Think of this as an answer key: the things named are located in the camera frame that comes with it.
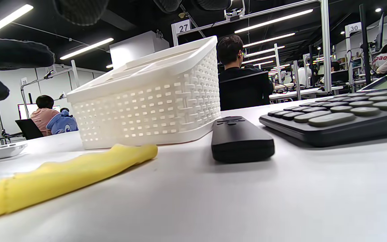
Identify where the person's right hand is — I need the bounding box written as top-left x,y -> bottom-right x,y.
0,0 -> 232,103

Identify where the yellow cleaning cloth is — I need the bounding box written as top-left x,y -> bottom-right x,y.
0,144 -> 159,221

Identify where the black remote control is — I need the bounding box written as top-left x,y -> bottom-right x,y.
211,116 -> 275,164

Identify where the black calculator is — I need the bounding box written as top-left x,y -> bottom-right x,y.
259,68 -> 387,148

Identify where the ceiling light strip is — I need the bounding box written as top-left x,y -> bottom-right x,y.
243,33 -> 296,48
60,38 -> 114,60
234,9 -> 313,33
0,4 -> 34,40

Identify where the blue plush toy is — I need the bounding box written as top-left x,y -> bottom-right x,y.
46,109 -> 79,135

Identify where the white plastic organizer basket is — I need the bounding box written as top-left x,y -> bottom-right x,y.
67,36 -> 221,150

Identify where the white sign plate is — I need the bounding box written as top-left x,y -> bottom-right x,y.
345,22 -> 362,34
172,19 -> 191,36

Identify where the black mesh office chair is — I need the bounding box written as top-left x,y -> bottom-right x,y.
219,71 -> 272,111

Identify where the white work table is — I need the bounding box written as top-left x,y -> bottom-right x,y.
269,86 -> 343,101

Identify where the aluminium frame post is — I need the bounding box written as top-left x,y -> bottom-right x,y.
319,0 -> 332,93

